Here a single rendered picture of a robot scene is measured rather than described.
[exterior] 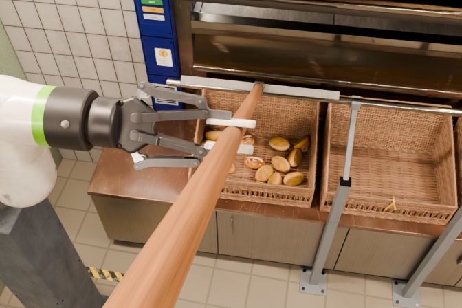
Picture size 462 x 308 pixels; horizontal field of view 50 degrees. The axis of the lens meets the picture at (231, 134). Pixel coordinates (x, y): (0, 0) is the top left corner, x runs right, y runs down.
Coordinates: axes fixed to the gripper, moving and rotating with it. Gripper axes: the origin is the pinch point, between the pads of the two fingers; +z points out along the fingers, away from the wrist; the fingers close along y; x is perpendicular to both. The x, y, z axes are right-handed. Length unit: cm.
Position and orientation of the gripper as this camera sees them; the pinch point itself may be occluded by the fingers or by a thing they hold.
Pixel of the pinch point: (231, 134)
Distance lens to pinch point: 71.7
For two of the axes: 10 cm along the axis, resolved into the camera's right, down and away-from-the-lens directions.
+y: -0.9, 9.8, 1.8
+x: -0.8, 1.7, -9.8
